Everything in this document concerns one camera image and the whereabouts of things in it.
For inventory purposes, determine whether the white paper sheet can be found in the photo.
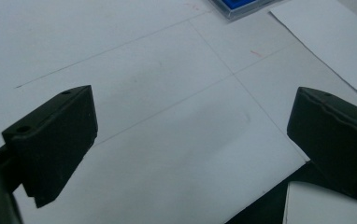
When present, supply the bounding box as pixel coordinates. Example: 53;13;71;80
269;0;357;95

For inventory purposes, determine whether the blue ink pad clear case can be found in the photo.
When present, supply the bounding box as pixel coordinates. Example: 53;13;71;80
208;0;276;21

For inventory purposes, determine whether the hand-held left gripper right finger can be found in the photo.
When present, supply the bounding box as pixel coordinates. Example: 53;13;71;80
286;86;357;207

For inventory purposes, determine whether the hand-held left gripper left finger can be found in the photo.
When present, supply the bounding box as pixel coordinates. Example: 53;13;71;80
0;84;99;209

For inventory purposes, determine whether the white card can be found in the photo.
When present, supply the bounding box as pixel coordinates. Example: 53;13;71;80
282;181;357;224

